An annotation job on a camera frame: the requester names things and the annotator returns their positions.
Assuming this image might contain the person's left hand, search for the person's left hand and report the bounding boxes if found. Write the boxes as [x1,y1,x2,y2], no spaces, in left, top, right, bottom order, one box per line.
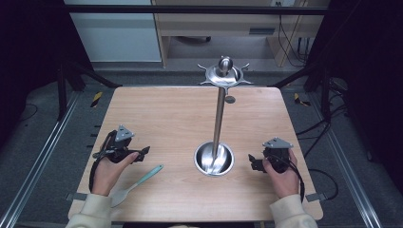
[90,151,141,198]

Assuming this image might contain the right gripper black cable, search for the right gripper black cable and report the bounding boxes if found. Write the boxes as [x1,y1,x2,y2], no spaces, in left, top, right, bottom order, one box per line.
[275,154,306,204]

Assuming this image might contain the grey table bracket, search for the grey table bracket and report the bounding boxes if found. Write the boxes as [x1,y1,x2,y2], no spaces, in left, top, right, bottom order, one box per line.
[65,192,88,202]
[305,192,328,203]

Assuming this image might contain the person's right hand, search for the person's right hand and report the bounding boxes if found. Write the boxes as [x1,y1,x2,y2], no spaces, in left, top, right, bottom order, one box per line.
[262,148,301,200]

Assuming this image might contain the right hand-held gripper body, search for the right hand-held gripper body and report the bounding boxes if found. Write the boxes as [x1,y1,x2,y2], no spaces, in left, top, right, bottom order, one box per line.
[261,136,295,175]

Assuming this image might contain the black metal stand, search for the black metal stand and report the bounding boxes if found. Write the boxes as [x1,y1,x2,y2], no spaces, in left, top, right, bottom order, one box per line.
[271,60,335,124]
[56,60,124,122]

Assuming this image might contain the black curtain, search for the black curtain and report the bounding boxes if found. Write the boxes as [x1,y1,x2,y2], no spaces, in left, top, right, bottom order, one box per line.
[306,0,403,194]
[0,0,93,150]

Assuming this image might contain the steel utensil rack stand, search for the steel utensil rack stand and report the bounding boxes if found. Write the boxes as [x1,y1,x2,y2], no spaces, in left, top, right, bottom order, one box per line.
[193,55,255,178]

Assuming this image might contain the aluminium floor rail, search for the aluminium floor rail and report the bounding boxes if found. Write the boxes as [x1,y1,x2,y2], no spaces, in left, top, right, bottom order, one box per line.
[307,91,385,228]
[0,90,81,228]

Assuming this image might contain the black floor cable bundle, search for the black floor cable bundle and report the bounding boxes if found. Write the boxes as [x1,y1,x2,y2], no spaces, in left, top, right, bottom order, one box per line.
[296,103,350,160]

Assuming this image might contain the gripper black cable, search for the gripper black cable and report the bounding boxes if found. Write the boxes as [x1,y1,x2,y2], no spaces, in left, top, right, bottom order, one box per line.
[275,154,306,204]
[88,150,112,193]

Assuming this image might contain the black horizontal frame bar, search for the black horizontal frame bar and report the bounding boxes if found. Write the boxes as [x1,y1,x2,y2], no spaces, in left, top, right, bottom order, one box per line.
[62,4,329,16]

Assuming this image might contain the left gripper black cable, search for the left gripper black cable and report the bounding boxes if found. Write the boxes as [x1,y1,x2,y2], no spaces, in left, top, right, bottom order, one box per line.
[88,150,112,193]

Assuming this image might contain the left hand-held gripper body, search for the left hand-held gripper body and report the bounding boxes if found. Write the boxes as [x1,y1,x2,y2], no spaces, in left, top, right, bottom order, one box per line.
[100,124,143,164]

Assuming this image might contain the white cabinet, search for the white cabinet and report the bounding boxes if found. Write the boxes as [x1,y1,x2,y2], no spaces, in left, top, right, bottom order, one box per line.
[64,0,163,63]

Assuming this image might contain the black hanging desk cables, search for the black hanging desk cables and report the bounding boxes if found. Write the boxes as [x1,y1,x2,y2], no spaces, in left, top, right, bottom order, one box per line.
[277,1,311,68]

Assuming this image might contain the yellow black tape strip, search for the yellow black tape strip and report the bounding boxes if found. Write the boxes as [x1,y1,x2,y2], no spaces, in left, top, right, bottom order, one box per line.
[293,92,312,108]
[90,90,105,109]

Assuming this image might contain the light wooden desk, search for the light wooden desk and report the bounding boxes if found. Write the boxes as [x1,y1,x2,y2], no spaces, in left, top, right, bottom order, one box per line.
[151,0,331,68]

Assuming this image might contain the black looped floor cable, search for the black looped floor cable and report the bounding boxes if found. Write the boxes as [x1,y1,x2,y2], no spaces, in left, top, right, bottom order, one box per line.
[308,168,339,201]

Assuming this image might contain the teal handled spatula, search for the teal handled spatula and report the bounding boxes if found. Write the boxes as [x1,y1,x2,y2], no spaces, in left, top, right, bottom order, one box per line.
[110,163,165,209]

